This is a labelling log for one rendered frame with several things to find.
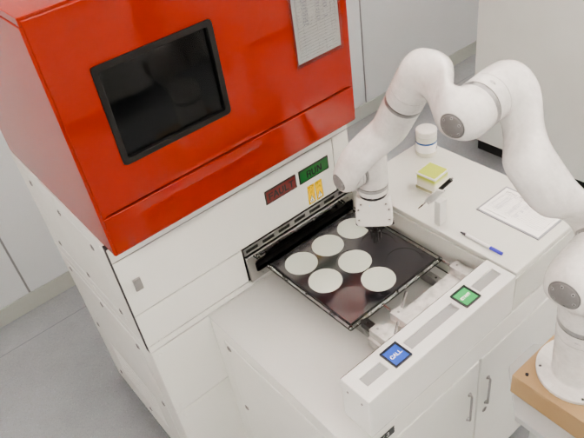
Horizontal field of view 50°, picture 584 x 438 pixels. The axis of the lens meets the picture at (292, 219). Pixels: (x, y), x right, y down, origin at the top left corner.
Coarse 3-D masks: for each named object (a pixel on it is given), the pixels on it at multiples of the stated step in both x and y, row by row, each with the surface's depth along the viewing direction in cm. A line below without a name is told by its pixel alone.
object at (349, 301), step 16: (336, 224) 199; (352, 240) 192; (368, 240) 191; (384, 240) 190; (400, 240) 189; (288, 256) 190; (320, 256) 188; (336, 256) 187; (384, 256) 185; (400, 256) 184; (416, 256) 183; (432, 256) 182; (288, 272) 185; (400, 272) 179; (416, 272) 178; (304, 288) 179; (352, 288) 177; (336, 304) 173; (352, 304) 172; (368, 304) 171; (352, 320) 167
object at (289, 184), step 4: (288, 180) 184; (292, 180) 185; (280, 184) 182; (284, 184) 184; (288, 184) 185; (292, 184) 186; (276, 188) 182; (280, 188) 183; (284, 188) 184; (288, 188) 185; (292, 188) 186; (268, 192) 180; (272, 192) 182; (276, 192) 183; (280, 192) 184; (284, 192) 185; (268, 196) 181; (272, 196) 182; (276, 196) 184; (268, 200) 182; (272, 200) 183
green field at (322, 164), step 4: (324, 160) 190; (316, 164) 189; (320, 164) 190; (324, 164) 191; (308, 168) 187; (312, 168) 188; (316, 168) 190; (320, 168) 191; (324, 168) 192; (304, 172) 187; (308, 172) 188; (312, 172) 189; (316, 172) 190; (300, 176) 186; (304, 176) 188; (308, 176) 189; (312, 176) 190; (304, 180) 188
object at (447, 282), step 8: (440, 280) 177; (448, 280) 177; (456, 280) 176; (432, 288) 175; (440, 288) 175; (448, 288) 174; (424, 296) 173; (432, 296) 173; (440, 296) 172; (416, 304) 171; (424, 304) 171; (408, 312) 169; (416, 312) 169; (392, 328) 166; (400, 328) 165; (368, 344) 166; (376, 344) 162
